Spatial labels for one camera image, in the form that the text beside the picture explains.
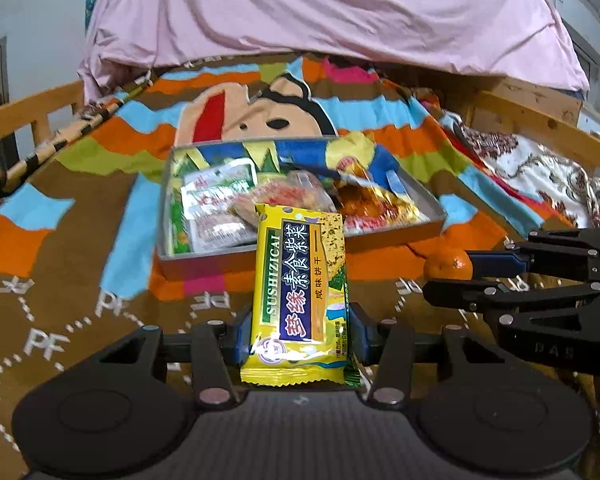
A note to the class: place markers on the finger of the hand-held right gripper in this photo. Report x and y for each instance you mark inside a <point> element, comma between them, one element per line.
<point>500,260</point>
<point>460,295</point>

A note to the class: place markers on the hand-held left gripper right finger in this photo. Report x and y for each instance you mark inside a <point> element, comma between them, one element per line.
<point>358,332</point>

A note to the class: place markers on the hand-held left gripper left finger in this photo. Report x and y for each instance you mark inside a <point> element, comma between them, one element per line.
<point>240,335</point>

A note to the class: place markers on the tangerine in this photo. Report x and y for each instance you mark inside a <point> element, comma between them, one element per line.
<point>445,264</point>

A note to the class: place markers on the yellow purple biscuit packet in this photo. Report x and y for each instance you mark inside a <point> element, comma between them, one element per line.
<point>300,285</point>

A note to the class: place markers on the painted metal box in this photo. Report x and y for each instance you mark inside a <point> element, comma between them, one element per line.
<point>205,266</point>

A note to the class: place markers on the gold snack packet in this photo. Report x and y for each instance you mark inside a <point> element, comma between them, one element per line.
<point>390,205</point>

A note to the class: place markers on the white green snack packet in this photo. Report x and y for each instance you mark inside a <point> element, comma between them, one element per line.
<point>215,195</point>

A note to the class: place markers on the clear rice cracker packet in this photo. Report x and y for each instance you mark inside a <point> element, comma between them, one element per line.
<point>285,195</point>

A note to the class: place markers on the white floral quilt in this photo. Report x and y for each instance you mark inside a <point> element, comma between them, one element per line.
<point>530,175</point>

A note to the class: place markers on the wooden headboard panel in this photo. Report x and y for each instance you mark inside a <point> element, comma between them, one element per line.
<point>530,102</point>

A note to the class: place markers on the printed cartoon blanket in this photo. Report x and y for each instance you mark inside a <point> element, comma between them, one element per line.
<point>80,240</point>

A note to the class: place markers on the leopard print cloth strip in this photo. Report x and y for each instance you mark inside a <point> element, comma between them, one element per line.
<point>55,145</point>

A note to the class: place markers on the pink bed sheet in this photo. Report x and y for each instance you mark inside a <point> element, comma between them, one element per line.
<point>330,10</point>

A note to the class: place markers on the wooden slatted bed rail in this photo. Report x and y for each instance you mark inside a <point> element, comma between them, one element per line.
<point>30,110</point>

